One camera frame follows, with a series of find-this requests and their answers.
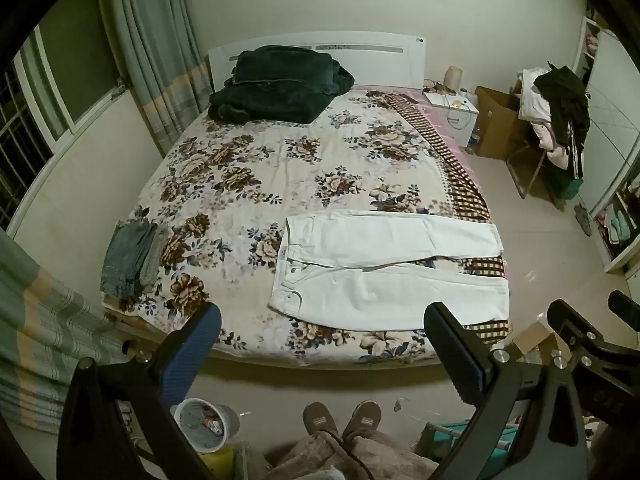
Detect bed with floral sheet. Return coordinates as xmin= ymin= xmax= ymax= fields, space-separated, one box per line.
xmin=102 ymin=85 xmax=513 ymax=371

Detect folded blue jeans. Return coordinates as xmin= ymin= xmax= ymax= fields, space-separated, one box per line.
xmin=100 ymin=222 xmax=158 ymax=298

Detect teal rack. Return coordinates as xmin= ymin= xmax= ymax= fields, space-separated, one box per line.
xmin=415 ymin=420 xmax=521 ymax=466

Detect green striped curtain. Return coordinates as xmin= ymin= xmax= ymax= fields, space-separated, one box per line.
xmin=95 ymin=0 xmax=213 ymax=156
xmin=0 ymin=230 xmax=131 ymax=436

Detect folded grey pants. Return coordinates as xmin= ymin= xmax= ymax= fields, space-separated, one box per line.
xmin=140 ymin=227 xmax=172 ymax=291

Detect black cable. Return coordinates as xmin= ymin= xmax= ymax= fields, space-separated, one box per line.
xmin=320 ymin=429 xmax=373 ymax=480

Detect dark green blanket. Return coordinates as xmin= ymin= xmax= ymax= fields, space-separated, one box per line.
xmin=208 ymin=45 xmax=356 ymax=125

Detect white bucket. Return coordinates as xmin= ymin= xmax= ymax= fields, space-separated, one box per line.
xmin=170 ymin=398 xmax=241 ymax=453

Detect small cardboard box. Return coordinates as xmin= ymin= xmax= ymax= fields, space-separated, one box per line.
xmin=512 ymin=320 xmax=558 ymax=361

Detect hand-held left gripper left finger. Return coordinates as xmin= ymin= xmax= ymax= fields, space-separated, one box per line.
xmin=56 ymin=301 xmax=223 ymax=480

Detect person's grey slipper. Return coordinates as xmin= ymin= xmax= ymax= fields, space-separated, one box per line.
xmin=303 ymin=401 xmax=341 ymax=443
xmin=341 ymin=400 xmax=383 ymax=441

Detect yellow bag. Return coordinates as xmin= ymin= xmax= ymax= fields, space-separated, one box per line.
xmin=197 ymin=442 xmax=236 ymax=480

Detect white framed window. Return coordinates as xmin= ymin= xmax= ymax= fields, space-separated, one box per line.
xmin=0 ymin=25 xmax=126 ymax=233

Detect folding chair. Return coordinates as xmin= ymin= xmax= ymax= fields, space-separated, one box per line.
xmin=507 ymin=140 xmax=566 ymax=211

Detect person's grey left slipper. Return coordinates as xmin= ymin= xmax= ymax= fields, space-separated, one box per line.
xmin=303 ymin=401 xmax=341 ymax=443

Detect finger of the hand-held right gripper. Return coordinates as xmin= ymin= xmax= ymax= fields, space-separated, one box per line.
xmin=546 ymin=299 xmax=640 ymax=368
xmin=607 ymin=290 xmax=640 ymax=333

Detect brown checkered blanket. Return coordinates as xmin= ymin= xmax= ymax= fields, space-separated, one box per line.
xmin=390 ymin=92 xmax=513 ymax=346

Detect white nightstand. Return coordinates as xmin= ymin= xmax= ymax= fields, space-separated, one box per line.
xmin=422 ymin=91 xmax=480 ymax=148

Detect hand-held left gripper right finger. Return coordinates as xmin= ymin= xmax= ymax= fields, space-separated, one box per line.
xmin=423 ymin=301 xmax=588 ymax=480

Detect large cardboard box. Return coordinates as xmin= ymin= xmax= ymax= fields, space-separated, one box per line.
xmin=474 ymin=85 xmax=531 ymax=161

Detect white headboard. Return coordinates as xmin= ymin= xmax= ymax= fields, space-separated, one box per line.
xmin=207 ymin=31 xmax=426 ymax=92

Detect teal folded clothes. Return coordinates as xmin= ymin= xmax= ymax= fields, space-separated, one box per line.
xmin=606 ymin=209 xmax=635 ymax=242

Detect white pants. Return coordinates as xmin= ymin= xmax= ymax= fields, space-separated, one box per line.
xmin=267 ymin=211 xmax=511 ymax=333

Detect person's grey right slipper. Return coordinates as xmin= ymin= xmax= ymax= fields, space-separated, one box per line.
xmin=341 ymin=400 xmax=383 ymax=441

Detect white wardrobe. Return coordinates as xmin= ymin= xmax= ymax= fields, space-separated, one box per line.
xmin=572 ymin=15 xmax=640 ymax=273

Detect pink bed sheet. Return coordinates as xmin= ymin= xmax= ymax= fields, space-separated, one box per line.
xmin=350 ymin=85 xmax=496 ymax=221

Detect pile of light clothes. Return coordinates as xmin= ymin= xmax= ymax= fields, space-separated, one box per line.
xmin=517 ymin=67 xmax=576 ymax=171

